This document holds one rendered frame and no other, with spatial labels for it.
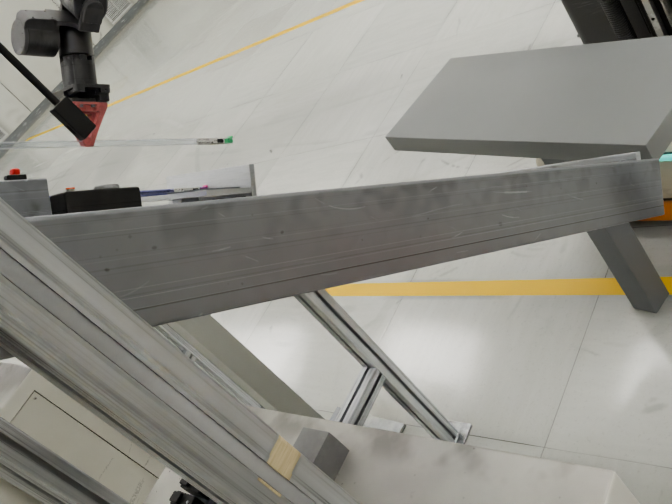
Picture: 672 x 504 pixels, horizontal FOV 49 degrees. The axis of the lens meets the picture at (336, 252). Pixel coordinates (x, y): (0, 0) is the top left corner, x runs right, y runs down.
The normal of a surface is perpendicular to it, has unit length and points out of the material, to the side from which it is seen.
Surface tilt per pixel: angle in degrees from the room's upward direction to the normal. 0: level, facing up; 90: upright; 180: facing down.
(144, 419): 90
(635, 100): 0
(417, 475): 0
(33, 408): 90
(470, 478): 0
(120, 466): 90
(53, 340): 90
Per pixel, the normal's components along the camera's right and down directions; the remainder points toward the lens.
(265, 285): 0.68, -0.04
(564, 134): -0.58, -0.65
